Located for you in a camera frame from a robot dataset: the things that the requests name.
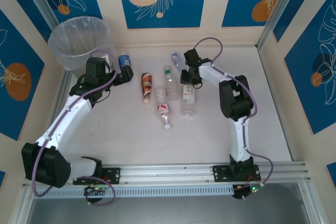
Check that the clear bottle blue label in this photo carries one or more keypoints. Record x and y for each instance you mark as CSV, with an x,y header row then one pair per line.
x,y
124,61

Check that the clear bottle white label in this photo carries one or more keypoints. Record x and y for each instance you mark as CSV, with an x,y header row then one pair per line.
x,y
188,103

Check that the brown plastic bottle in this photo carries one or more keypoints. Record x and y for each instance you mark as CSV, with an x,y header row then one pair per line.
x,y
146,85

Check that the clear bottle red label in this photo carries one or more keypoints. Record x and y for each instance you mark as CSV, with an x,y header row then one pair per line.
x,y
163,108

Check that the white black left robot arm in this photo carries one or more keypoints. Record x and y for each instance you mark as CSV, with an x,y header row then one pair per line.
x,y
65,119

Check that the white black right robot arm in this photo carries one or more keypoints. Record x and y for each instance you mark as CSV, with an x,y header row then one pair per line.
x,y
237,140

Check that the bin with clear plastic liner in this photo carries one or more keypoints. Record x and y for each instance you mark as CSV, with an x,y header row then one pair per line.
x,y
76,37

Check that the small clear bottle purple label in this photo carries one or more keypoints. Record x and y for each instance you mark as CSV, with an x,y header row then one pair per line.
x,y
176,60

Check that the clear bottle green cap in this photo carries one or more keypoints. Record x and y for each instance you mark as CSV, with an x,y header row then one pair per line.
x,y
172,86

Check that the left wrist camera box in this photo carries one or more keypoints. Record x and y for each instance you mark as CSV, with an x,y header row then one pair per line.
x,y
106,57

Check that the aluminium corner post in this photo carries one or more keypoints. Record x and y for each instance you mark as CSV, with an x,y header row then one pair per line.
x,y
275,14
42,1

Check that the aluminium side frame rail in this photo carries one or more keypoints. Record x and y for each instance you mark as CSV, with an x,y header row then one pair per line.
x,y
275,98

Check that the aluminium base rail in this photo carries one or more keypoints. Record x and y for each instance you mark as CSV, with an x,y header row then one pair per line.
x,y
168,172

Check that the grey metal base plate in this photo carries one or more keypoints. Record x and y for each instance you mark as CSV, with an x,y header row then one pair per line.
x,y
168,211

